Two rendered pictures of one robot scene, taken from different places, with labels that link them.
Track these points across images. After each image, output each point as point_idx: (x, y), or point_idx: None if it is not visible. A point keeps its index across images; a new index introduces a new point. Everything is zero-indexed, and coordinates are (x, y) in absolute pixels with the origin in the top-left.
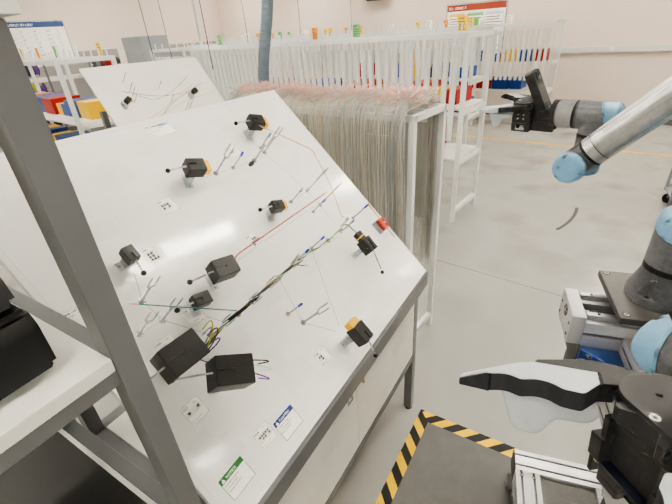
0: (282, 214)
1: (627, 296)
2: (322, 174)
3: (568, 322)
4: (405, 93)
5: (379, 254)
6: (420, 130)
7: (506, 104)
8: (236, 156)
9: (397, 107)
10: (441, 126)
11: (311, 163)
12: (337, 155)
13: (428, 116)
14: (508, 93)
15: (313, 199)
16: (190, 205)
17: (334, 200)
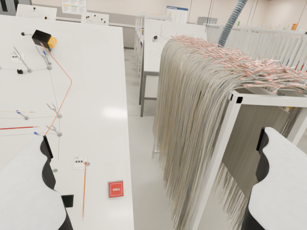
0: (2, 124)
1: None
2: (55, 107)
3: None
4: (246, 66)
5: (82, 218)
6: (277, 117)
7: (44, 216)
8: (14, 61)
9: (228, 78)
10: (299, 124)
11: (94, 95)
12: (181, 102)
13: (269, 104)
14: (281, 135)
15: (57, 126)
16: None
17: (83, 138)
